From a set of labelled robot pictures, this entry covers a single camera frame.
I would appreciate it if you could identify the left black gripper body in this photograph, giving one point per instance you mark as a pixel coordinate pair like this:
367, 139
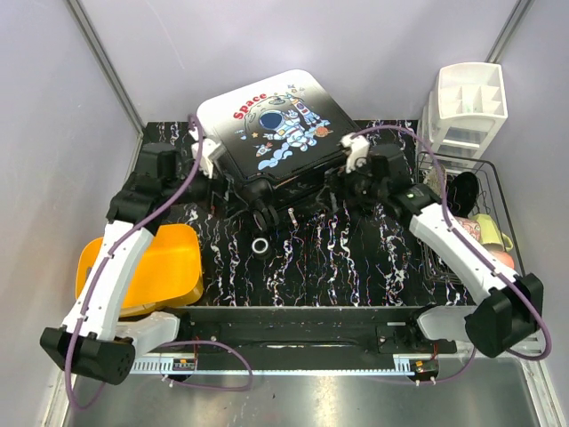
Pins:
200, 189

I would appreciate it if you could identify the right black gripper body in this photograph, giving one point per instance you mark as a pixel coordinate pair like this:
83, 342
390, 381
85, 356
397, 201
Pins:
357, 185

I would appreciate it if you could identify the white black space suitcase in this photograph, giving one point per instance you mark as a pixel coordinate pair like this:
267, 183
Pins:
274, 145

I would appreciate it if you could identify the orange plastic bin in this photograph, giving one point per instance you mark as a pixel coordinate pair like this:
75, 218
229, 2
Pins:
169, 274

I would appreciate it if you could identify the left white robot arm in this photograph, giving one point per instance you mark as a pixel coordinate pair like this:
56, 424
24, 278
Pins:
129, 282

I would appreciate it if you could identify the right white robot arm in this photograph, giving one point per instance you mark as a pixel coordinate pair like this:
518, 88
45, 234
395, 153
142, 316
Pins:
507, 306

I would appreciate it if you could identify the grey patterned plate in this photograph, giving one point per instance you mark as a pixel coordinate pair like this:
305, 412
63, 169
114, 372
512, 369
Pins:
436, 181

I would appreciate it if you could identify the black bowl in basket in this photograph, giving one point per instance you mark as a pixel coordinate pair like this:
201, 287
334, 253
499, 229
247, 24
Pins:
462, 194

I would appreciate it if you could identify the pink patterned mug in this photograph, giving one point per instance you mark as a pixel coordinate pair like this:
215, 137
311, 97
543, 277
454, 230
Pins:
471, 226

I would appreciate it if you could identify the white compartment organizer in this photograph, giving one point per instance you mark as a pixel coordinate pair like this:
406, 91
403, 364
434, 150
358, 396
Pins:
466, 109

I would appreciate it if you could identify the yellow green mug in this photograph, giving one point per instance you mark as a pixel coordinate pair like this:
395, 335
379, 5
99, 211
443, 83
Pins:
491, 234

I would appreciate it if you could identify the peach pink cup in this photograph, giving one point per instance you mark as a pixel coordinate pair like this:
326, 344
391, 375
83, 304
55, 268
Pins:
504, 258

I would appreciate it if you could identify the black wire basket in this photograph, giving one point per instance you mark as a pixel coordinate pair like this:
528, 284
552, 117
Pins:
490, 200

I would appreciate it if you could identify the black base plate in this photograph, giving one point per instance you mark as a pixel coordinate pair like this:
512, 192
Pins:
293, 339

